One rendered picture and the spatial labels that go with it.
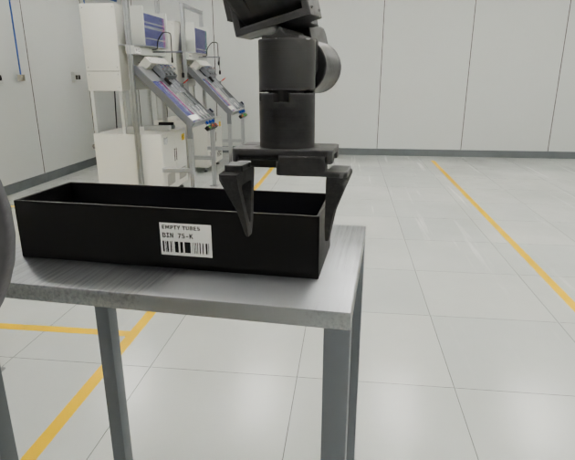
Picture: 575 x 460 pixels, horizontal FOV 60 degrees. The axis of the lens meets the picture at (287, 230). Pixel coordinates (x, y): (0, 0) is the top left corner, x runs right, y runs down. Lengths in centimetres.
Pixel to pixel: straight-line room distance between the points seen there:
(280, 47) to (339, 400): 54
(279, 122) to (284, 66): 5
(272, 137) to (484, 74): 726
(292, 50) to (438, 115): 714
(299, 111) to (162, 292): 44
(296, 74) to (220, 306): 41
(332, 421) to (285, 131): 51
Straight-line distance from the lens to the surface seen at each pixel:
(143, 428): 186
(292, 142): 50
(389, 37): 752
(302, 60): 50
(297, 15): 51
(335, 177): 49
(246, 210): 56
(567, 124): 811
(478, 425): 192
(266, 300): 78
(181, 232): 89
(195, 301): 80
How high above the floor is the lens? 113
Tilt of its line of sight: 17 degrees down
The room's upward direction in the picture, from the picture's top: straight up
